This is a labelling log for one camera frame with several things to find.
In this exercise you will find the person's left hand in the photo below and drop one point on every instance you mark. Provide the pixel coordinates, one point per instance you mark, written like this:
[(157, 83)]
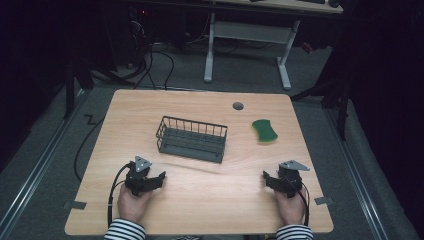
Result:
[(132, 205)]

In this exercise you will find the black computer tower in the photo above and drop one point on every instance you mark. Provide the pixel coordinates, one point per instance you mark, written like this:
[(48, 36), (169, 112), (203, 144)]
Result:
[(139, 33)]

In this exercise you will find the green sponge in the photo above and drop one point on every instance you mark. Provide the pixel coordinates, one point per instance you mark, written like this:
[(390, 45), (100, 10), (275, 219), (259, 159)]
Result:
[(265, 130)]

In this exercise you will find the grey tape piece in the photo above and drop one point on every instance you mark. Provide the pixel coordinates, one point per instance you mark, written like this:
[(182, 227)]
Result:
[(323, 200), (76, 205)]

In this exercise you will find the black metal stand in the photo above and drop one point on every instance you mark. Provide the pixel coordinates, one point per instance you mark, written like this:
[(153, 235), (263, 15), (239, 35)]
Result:
[(340, 106), (70, 90)]

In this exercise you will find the person's right hand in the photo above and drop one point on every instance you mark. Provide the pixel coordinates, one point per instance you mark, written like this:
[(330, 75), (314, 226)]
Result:
[(291, 208)]

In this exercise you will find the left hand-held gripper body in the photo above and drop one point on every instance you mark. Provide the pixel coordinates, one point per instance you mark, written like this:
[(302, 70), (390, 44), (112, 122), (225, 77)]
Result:
[(139, 171)]

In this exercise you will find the metal floor rail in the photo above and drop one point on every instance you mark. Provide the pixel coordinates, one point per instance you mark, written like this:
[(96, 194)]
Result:
[(358, 180), (36, 173)]

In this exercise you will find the white-legged wooden desk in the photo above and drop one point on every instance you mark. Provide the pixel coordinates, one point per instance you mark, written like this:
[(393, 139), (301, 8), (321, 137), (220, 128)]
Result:
[(253, 32)]

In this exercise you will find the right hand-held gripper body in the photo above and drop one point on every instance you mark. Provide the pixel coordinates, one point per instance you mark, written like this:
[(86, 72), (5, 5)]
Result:
[(290, 176)]

